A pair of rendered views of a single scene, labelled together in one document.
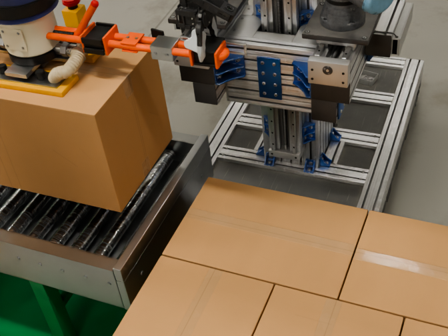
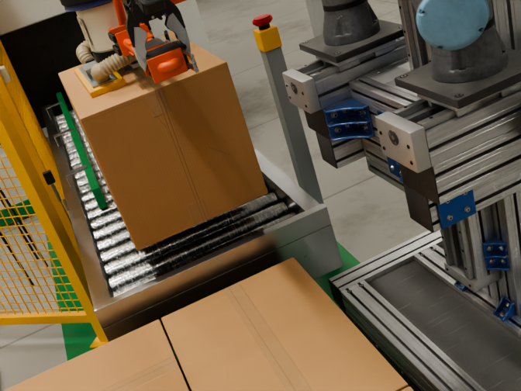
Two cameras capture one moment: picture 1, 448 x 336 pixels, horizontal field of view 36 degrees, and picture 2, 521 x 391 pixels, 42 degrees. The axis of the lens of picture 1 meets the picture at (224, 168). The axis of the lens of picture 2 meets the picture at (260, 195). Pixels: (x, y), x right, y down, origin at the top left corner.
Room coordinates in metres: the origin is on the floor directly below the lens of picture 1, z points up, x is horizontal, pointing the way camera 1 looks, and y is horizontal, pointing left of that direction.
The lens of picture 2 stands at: (0.86, -1.14, 1.55)
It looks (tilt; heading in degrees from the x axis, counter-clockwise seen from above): 27 degrees down; 50
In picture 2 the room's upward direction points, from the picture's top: 18 degrees counter-clockwise
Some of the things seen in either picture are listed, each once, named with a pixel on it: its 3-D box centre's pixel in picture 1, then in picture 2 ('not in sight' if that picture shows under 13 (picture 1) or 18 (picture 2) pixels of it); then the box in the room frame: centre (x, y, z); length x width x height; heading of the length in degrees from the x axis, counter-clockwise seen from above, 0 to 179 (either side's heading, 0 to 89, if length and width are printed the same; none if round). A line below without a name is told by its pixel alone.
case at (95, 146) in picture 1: (61, 113); (156, 129); (1.94, 0.53, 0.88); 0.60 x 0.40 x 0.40; 63
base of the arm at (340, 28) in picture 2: not in sight; (348, 16); (2.27, -0.02, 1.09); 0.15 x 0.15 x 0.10
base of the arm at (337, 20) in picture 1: (343, 7); (465, 44); (2.06, -0.46, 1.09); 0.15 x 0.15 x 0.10
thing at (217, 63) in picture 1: (208, 53); (163, 62); (1.68, 0.00, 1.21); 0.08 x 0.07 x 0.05; 64
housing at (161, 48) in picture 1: (165, 48); (151, 53); (1.74, 0.12, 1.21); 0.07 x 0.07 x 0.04; 64
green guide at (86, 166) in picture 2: not in sight; (68, 140); (2.22, 1.70, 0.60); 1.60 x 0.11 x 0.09; 63
